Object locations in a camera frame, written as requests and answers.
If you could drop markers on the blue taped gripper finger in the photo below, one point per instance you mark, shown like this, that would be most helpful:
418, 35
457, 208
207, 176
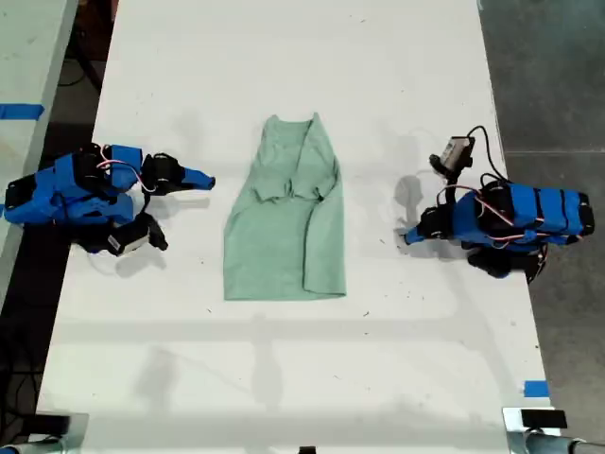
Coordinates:
196, 184
417, 230
417, 238
196, 174

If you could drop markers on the pale green T-shirt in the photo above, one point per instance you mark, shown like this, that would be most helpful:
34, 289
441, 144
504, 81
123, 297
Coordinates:
283, 246

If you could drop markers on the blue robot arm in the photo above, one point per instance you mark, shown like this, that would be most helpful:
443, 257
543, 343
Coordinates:
71, 198
543, 213

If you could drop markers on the long blue tape strip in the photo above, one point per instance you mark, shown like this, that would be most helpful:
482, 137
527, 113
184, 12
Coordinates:
19, 111

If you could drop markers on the white side table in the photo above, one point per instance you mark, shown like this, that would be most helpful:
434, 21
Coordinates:
28, 57

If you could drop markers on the small blue tape piece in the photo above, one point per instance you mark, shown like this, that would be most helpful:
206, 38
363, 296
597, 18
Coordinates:
536, 389

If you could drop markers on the small black box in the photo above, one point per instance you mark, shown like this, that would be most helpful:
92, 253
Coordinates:
52, 424
543, 419

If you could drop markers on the tiny black edge clip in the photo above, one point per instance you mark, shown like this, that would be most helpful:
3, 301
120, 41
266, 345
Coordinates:
307, 450

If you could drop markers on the grey metal tube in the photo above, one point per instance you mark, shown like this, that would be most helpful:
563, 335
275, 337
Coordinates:
567, 445

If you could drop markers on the short black camera stalk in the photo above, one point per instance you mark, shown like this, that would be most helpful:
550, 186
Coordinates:
157, 232
454, 179

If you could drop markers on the black camera box silver face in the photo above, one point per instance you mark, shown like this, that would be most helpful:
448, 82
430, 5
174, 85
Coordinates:
454, 152

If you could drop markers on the black camera box with label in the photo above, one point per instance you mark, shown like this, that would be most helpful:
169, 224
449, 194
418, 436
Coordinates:
127, 239

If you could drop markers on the metal corner bracket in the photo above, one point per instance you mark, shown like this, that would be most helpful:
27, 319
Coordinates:
78, 432
513, 432

